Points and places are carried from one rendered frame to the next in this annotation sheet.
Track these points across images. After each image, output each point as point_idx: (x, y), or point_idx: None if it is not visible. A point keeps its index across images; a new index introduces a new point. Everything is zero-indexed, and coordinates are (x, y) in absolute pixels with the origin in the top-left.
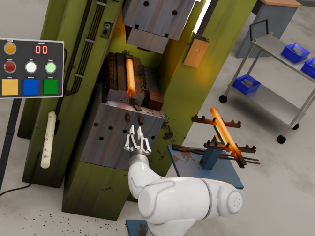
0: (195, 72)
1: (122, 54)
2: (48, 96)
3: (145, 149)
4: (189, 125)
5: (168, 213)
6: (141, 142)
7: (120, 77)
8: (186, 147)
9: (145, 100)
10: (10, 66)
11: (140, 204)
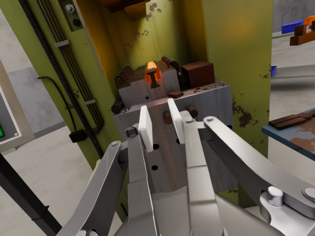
0: (234, 0)
1: (143, 65)
2: None
3: (242, 182)
4: (266, 91)
5: None
6: (189, 149)
7: (137, 75)
8: (296, 114)
9: (181, 76)
10: None
11: None
